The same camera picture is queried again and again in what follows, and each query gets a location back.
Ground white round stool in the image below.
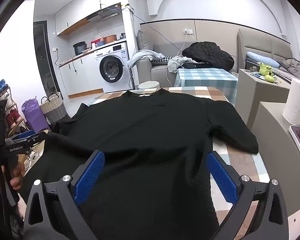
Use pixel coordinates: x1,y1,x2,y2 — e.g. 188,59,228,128
138,80,161,90

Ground beige sofa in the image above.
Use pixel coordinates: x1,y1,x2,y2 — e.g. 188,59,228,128
136,30,240,87

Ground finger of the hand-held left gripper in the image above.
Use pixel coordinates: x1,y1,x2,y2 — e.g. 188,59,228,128
25,130,51,153
8,131,37,142

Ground person's left hand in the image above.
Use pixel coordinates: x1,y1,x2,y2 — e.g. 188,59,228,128
0,166,23,192

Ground beige padded headboard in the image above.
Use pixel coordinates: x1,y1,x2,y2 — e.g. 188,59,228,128
237,29,293,63

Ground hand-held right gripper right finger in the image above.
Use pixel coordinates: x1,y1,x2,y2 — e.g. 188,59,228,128
206,151,289,240

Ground white washing machine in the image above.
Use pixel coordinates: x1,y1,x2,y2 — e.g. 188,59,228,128
94,42,132,93

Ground white wall cabinet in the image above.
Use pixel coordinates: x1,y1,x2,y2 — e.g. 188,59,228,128
54,0,127,37

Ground grey cushion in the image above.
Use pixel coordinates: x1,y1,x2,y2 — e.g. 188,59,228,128
137,29,154,53

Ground purple bag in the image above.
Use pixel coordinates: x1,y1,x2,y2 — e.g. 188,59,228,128
21,99,50,137

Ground blue pillow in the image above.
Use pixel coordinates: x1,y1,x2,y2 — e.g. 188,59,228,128
246,51,280,68

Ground black range hood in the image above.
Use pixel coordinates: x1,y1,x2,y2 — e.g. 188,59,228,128
87,2,123,22

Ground large beige counter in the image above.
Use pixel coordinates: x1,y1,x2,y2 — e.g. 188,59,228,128
250,101,300,230

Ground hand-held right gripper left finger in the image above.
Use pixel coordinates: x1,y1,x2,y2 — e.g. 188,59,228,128
23,150,105,240

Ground pale grey garment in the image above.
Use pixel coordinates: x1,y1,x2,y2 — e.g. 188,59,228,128
167,56,193,72

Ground blue checkered side table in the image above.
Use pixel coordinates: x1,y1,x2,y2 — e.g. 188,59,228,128
174,68,238,105

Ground green plush toy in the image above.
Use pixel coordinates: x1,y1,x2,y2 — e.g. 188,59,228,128
259,62,278,83

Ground grey jacket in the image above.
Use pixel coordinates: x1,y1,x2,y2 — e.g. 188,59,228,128
279,58,300,80

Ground black puffy jacket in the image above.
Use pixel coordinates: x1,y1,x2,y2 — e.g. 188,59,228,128
182,41,235,72

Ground white base cabinet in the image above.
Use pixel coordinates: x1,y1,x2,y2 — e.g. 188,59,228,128
59,52,105,99

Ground woven laundry basket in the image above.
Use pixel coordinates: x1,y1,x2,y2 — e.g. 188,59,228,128
39,92,70,123

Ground wooden shoe rack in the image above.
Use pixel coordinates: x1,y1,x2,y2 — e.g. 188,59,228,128
0,80,28,140

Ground brown blue plaid tablecloth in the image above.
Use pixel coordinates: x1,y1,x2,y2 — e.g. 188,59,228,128
86,86,271,228

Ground black knit sweater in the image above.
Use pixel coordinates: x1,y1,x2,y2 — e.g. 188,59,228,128
16,88,259,240

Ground houndstooth cushion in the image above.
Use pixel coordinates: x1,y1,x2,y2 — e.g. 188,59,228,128
151,55,177,64

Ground black door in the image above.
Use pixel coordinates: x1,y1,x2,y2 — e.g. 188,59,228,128
33,20,60,98

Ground white paper towel roll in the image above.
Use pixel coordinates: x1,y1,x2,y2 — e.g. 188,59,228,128
282,78,300,126

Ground black cooking pot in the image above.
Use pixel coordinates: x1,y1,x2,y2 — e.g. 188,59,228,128
72,41,87,55

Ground white charging cable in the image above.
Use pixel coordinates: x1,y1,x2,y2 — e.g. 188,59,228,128
165,33,190,87

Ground light grey blanket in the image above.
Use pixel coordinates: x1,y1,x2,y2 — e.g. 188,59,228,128
127,50,165,69

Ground small beige cabinet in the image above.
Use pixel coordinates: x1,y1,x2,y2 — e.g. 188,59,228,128
235,69,294,130

